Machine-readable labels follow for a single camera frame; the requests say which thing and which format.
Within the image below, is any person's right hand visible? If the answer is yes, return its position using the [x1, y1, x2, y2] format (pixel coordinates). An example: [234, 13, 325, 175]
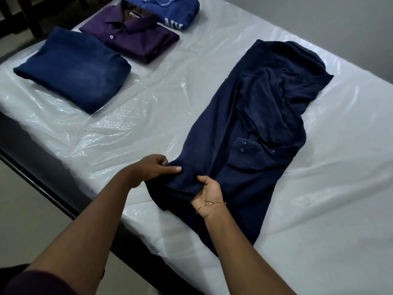
[190, 175, 225, 209]

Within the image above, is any person's left hand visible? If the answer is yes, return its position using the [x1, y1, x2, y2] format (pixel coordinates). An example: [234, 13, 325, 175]
[122, 154, 182, 189]

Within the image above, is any folded dark blue denim shirt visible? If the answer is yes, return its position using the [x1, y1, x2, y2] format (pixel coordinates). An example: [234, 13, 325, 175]
[13, 26, 132, 115]

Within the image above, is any folded light blue polo shirt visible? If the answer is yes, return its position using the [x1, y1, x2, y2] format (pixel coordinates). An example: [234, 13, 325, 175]
[123, 0, 201, 31]

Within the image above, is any clear plastic sheet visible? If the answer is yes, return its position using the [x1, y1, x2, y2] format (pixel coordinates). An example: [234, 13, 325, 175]
[0, 0, 393, 295]

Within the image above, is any dark bed frame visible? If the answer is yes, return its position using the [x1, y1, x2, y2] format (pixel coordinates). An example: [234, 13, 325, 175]
[0, 113, 160, 275]

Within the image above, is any folded purple collared shirt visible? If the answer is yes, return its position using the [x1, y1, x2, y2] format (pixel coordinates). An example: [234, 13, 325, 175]
[79, 3, 180, 65]

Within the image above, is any navy blue button shirt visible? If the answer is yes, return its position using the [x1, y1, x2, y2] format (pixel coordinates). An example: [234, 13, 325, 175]
[144, 40, 334, 247]

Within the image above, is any person's left forearm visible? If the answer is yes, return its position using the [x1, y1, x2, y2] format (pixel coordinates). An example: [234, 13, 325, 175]
[23, 169, 133, 295]

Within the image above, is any white mattress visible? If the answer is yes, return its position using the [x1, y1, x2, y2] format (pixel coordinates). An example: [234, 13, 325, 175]
[0, 0, 393, 295]

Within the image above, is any person's right forearm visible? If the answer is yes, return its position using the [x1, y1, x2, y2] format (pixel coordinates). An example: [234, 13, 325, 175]
[197, 202, 297, 295]

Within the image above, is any gold chain bracelet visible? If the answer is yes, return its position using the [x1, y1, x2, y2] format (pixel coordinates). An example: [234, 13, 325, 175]
[196, 200, 227, 215]

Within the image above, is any dark maroon sleeve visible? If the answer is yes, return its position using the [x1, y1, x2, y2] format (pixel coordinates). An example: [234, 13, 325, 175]
[0, 263, 81, 295]

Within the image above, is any dark wooden furniture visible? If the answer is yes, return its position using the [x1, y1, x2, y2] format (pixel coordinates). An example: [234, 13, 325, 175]
[0, 0, 89, 39]

